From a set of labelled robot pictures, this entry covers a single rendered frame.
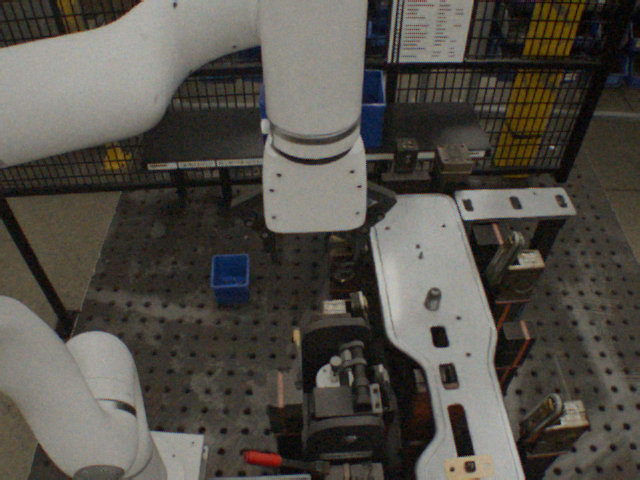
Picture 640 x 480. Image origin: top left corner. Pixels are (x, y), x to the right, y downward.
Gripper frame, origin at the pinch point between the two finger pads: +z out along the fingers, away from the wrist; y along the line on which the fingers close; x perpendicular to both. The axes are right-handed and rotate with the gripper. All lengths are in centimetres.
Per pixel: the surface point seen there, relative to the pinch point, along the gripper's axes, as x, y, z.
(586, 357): 25, 71, 76
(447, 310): 21, 28, 45
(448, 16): 90, 39, 16
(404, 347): 13.1, 17.5, 44.6
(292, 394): 0.9, -3.8, 37.1
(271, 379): 4.1, -7.2, 37.4
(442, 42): 90, 39, 24
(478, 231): 44, 41, 47
